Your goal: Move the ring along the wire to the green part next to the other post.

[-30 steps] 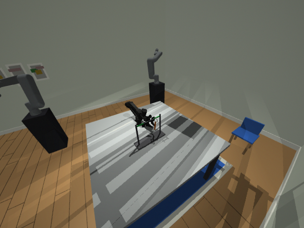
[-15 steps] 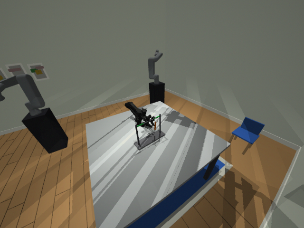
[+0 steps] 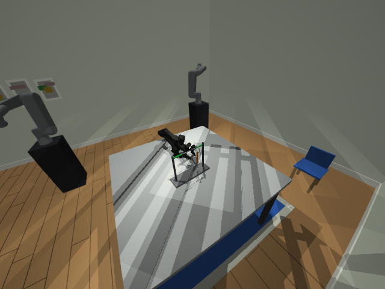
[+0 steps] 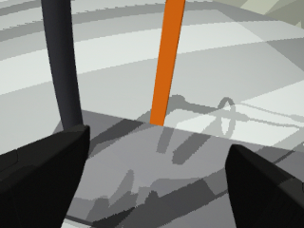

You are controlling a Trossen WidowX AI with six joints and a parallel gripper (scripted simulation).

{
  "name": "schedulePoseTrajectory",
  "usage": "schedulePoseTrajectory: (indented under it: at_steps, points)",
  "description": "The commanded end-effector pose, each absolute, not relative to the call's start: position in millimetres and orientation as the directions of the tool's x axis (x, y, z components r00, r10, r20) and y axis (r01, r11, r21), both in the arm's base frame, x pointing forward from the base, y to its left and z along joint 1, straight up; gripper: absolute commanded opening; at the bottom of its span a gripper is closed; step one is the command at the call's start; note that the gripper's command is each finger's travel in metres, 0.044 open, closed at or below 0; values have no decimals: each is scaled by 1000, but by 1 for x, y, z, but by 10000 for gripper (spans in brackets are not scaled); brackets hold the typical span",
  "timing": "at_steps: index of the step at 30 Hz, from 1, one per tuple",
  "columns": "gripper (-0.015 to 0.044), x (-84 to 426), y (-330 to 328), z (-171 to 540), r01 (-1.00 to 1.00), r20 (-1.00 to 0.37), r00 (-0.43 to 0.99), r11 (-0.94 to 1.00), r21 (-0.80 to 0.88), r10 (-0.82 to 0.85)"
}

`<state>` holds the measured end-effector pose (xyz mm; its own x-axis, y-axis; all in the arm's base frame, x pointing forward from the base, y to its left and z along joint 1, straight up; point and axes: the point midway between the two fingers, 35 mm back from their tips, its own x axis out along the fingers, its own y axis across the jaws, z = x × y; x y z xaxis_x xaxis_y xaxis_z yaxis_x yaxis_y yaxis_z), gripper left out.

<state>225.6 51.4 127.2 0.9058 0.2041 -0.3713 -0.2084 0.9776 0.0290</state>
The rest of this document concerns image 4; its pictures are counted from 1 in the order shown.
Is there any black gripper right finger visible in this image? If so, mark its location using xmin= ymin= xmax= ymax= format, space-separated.
xmin=225 ymin=144 xmax=304 ymax=228

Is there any orange handle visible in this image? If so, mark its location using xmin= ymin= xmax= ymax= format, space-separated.
xmin=150 ymin=0 xmax=186 ymax=125

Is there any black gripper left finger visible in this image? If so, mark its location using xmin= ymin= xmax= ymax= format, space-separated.
xmin=0 ymin=124 xmax=90 ymax=228

